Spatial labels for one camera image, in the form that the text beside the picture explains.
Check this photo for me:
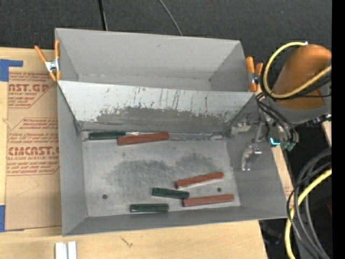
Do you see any brown cardboard board red print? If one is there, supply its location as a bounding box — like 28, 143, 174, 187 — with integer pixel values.
0, 46, 63, 232

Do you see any dark green flat block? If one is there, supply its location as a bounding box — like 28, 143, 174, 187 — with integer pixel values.
151, 187, 190, 200
88, 130, 127, 141
129, 203, 170, 213

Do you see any grey metal bin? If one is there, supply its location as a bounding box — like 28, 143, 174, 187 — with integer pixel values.
54, 28, 289, 237

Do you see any red-brown flat block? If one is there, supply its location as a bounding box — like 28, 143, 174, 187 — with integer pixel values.
181, 194, 235, 208
174, 171, 225, 190
117, 132, 170, 146

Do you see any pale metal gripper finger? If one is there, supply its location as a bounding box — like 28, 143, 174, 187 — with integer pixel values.
230, 114, 257, 138
240, 144, 263, 172

